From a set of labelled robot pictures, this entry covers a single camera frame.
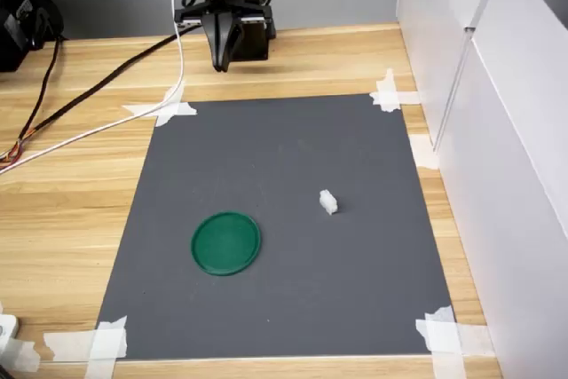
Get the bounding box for white camera cable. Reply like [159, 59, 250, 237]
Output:
[0, 0, 185, 177]

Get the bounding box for white tape strip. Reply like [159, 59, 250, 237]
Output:
[369, 91, 421, 107]
[415, 319, 496, 358]
[154, 80, 186, 128]
[424, 305, 467, 379]
[407, 133, 440, 170]
[0, 336, 42, 374]
[43, 328, 129, 362]
[375, 67, 401, 114]
[122, 101, 199, 118]
[83, 315, 129, 379]

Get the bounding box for round green lid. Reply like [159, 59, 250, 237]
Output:
[190, 211, 263, 277]

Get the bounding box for small white plastic terminal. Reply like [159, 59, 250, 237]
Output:
[319, 188, 339, 217]

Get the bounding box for black bag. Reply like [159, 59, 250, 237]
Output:
[0, 0, 66, 73]

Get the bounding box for black sleeved cable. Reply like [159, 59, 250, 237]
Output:
[17, 36, 63, 143]
[17, 23, 209, 140]

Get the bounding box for small white bracket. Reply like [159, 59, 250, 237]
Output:
[0, 312, 20, 353]

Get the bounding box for dark grey mat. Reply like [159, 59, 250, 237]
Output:
[95, 93, 458, 360]

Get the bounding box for coloured wire bundle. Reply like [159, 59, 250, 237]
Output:
[0, 137, 26, 171]

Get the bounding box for white partition panel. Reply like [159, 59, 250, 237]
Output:
[394, 0, 509, 149]
[437, 0, 568, 379]

